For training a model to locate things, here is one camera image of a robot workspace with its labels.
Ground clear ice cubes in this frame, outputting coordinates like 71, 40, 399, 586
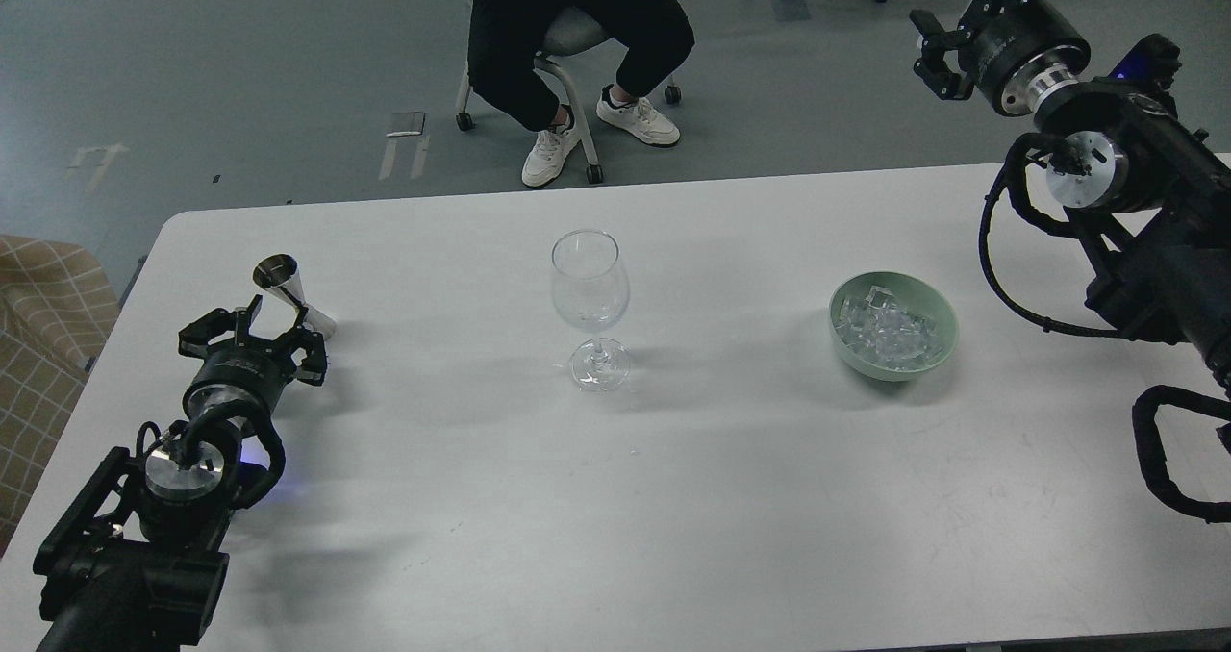
835, 285, 945, 372

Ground steel double jigger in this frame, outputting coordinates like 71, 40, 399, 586
252, 253, 336, 341

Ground grey wheeled chair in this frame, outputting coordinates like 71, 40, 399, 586
455, 0, 683, 185

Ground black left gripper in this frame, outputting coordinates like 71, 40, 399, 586
178, 294, 327, 421

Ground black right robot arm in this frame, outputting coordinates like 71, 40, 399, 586
908, 0, 1230, 389

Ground clear wine glass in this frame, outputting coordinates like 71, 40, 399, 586
551, 230, 632, 390

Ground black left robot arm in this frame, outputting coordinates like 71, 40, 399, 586
34, 288, 334, 651

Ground seated person in black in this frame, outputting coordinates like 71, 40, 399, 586
454, 0, 696, 188

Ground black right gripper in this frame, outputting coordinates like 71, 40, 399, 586
910, 0, 1091, 117

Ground green bowl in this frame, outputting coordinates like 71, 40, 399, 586
827, 271, 960, 383

